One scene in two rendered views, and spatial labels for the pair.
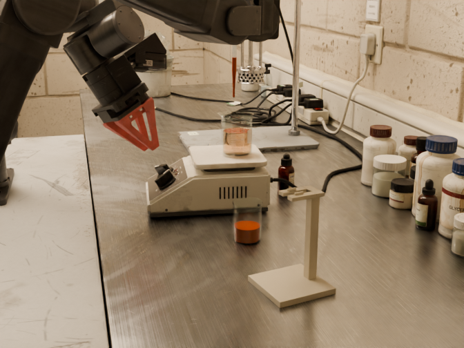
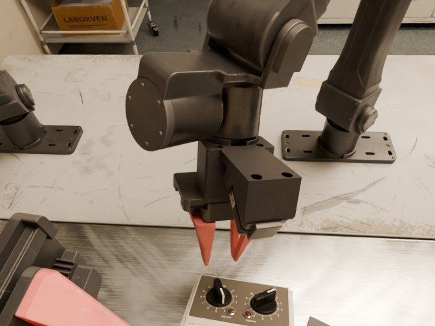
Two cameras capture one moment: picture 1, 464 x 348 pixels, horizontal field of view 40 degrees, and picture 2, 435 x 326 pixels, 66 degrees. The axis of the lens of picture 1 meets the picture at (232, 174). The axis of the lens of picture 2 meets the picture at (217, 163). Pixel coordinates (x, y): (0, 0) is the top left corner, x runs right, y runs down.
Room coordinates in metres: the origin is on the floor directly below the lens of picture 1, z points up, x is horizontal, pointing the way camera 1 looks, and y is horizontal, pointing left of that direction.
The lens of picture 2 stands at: (1.06, -0.02, 1.38)
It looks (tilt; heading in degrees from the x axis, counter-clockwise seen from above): 51 degrees down; 112
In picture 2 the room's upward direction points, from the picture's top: 4 degrees counter-clockwise
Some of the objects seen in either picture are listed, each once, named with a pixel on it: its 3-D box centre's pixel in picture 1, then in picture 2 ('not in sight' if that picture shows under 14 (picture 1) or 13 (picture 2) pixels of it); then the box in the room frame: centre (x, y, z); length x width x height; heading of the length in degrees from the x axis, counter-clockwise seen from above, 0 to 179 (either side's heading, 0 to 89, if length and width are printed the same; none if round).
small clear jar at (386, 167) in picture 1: (389, 176); not in sight; (1.09, -0.28, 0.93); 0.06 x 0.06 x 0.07
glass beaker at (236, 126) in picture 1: (235, 133); not in sight; (1.03, -0.01, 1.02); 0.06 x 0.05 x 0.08; 89
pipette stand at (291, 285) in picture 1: (292, 239); not in sight; (0.72, -0.07, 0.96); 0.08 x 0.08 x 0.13; 27
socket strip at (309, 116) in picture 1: (294, 103); not in sight; (1.84, -0.18, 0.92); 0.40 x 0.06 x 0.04; 14
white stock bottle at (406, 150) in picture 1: (410, 159); not in sight; (1.16, -0.34, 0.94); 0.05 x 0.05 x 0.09
